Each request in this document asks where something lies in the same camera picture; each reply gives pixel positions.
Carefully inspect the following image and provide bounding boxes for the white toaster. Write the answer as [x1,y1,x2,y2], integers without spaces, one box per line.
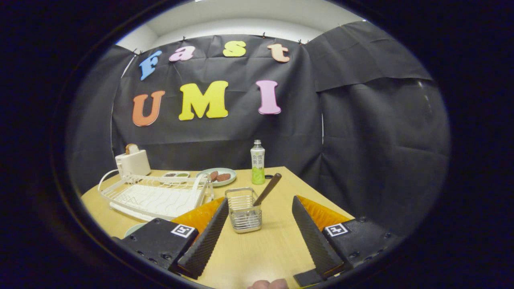
[115,150,151,177]

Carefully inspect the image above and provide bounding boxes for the green plate with sausages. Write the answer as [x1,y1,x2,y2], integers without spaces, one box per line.
[196,167,237,187]

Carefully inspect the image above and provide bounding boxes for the metal wire basket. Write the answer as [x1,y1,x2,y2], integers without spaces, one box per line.
[224,187,263,234]

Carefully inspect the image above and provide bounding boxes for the white wire dish rack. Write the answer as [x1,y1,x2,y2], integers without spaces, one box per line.
[98,169,214,222]

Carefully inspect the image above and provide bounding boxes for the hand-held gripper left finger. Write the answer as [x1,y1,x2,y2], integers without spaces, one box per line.
[114,197,229,280]

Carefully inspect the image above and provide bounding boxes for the green drink bottle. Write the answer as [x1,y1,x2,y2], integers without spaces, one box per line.
[250,140,266,185]

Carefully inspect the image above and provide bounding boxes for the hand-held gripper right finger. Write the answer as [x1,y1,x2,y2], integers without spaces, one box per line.
[291,195,402,287]

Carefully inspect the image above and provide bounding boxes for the wooden-handled spoon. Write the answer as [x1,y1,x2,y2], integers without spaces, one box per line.
[253,173,282,207]

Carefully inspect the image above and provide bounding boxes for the small two-part sauce dish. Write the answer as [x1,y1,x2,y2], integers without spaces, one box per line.
[162,171,190,183]

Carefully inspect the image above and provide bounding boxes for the pale green plate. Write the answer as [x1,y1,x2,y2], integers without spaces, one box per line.
[124,222,147,238]

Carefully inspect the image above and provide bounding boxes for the black backdrop cloth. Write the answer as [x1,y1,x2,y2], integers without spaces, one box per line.
[66,20,450,237]

